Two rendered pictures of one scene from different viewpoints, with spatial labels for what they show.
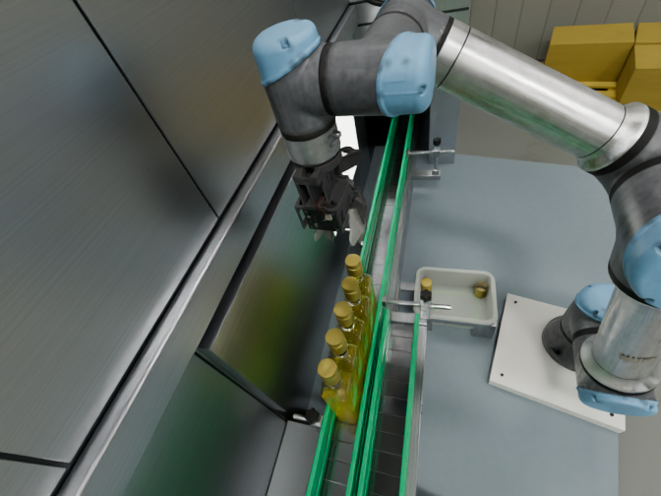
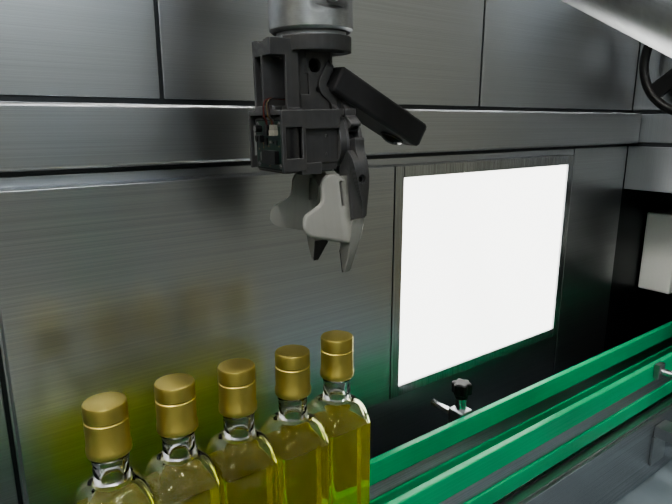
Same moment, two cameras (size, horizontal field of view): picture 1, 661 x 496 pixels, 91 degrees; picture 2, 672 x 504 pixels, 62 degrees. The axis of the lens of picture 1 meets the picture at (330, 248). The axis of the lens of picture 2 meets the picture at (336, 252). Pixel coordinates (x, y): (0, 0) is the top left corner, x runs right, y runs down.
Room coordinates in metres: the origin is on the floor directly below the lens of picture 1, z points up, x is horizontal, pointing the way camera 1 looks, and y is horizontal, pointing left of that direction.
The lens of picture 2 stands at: (-0.06, -0.27, 1.38)
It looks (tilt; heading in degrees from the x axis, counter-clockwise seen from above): 13 degrees down; 26
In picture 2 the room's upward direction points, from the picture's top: straight up
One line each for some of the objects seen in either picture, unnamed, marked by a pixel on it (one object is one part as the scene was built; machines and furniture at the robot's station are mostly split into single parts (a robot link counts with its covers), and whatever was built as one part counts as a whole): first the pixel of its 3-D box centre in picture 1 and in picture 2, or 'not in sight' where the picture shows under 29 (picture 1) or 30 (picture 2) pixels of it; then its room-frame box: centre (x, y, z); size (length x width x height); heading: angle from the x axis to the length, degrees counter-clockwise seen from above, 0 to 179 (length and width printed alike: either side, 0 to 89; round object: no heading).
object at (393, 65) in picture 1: (383, 71); not in sight; (0.36, -0.12, 1.55); 0.11 x 0.11 x 0.08; 57
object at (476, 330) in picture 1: (443, 300); not in sight; (0.46, -0.28, 0.79); 0.27 x 0.17 x 0.08; 63
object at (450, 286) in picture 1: (452, 300); not in sight; (0.45, -0.30, 0.80); 0.22 x 0.17 x 0.09; 63
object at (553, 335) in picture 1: (581, 337); not in sight; (0.23, -0.53, 0.83); 0.15 x 0.15 x 0.10
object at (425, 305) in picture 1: (415, 305); not in sight; (0.39, -0.16, 0.95); 0.17 x 0.03 x 0.12; 63
